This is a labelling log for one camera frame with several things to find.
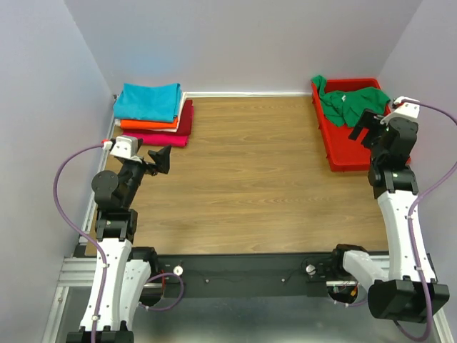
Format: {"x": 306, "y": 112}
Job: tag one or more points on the folded orange t shirt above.
{"x": 147, "y": 125}

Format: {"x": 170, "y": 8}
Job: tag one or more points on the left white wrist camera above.
{"x": 123, "y": 147}

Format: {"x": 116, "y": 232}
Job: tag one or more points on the folded pink t shirt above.
{"x": 160, "y": 139}

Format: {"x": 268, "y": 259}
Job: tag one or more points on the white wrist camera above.
{"x": 123, "y": 147}
{"x": 405, "y": 108}

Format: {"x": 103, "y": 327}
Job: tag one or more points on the folded cyan t shirt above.
{"x": 145, "y": 103}

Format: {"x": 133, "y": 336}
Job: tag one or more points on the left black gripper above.
{"x": 162, "y": 161}

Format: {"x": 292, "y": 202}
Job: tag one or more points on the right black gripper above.
{"x": 369, "y": 119}

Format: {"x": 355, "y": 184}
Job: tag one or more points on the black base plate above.
{"x": 205, "y": 276}

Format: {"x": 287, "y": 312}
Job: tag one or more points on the green t shirt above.
{"x": 346, "y": 107}

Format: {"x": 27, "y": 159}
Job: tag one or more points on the red plastic bin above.
{"x": 343, "y": 154}

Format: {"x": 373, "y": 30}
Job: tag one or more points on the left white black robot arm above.
{"x": 121, "y": 269}

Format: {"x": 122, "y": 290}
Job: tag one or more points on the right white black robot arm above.
{"x": 409, "y": 291}

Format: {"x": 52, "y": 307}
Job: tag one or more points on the folded dark red t shirt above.
{"x": 186, "y": 120}

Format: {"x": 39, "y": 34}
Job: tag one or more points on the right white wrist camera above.
{"x": 405, "y": 108}

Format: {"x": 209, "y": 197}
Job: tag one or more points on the folded white t shirt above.
{"x": 181, "y": 105}

